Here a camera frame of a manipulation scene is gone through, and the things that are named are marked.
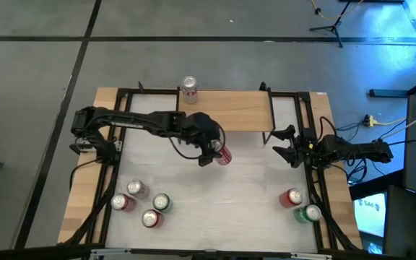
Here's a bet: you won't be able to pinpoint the silver Diet Coke can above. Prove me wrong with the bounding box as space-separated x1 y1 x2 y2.
126 178 150 200
181 75 199 105

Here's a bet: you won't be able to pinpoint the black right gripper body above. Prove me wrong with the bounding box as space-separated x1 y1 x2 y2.
292 127 331 168

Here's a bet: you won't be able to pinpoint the red Coke Zero can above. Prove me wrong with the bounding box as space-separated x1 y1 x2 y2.
141 209 165 229
279 187 305 209

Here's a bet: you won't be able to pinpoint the yellow cable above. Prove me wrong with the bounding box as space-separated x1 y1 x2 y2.
309 0 366 22

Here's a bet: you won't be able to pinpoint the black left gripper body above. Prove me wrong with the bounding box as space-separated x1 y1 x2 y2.
173 111 227 153

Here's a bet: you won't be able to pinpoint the dark grey computer case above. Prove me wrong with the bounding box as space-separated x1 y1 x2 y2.
383 183 416 259

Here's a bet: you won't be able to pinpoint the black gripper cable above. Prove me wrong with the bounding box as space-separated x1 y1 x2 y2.
167 122 228 160
318 115 339 142

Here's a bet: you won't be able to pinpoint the black aluminium table frame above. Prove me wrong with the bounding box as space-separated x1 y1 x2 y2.
63 81 363 260

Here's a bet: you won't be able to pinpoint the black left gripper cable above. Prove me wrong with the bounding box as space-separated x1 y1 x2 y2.
167 122 228 160

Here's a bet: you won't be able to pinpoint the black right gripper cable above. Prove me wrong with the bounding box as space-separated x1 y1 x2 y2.
318 115 339 142

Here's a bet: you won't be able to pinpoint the green Sprite can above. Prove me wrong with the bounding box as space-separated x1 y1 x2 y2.
152 192 174 214
293 204 323 224

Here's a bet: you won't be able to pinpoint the black tripod stand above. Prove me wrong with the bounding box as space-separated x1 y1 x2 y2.
308 0 353 48

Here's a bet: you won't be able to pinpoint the black floor stand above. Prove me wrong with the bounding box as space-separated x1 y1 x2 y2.
368 70 416 99

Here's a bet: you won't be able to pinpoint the yellow power splitter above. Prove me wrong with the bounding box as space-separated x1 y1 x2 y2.
365 114 410 128

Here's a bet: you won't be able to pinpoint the wooden shelf board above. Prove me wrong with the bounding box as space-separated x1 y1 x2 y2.
174 82 278 145

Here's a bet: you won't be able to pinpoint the red Coca-Cola can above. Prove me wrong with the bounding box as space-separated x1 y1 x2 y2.
110 193 137 212
211 139 233 166

